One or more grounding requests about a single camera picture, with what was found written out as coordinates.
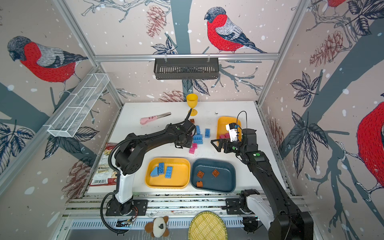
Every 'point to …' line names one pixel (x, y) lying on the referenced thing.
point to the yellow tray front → (181, 177)
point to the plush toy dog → (158, 227)
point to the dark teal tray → (225, 182)
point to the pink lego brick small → (194, 145)
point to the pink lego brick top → (222, 136)
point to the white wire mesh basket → (72, 113)
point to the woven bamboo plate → (207, 225)
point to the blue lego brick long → (161, 169)
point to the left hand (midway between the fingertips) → (188, 143)
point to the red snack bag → (105, 175)
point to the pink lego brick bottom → (192, 150)
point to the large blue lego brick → (197, 139)
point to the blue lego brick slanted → (154, 172)
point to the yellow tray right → (221, 128)
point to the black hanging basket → (170, 68)
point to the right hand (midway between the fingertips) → (216, 142)
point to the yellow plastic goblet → (192, 99)
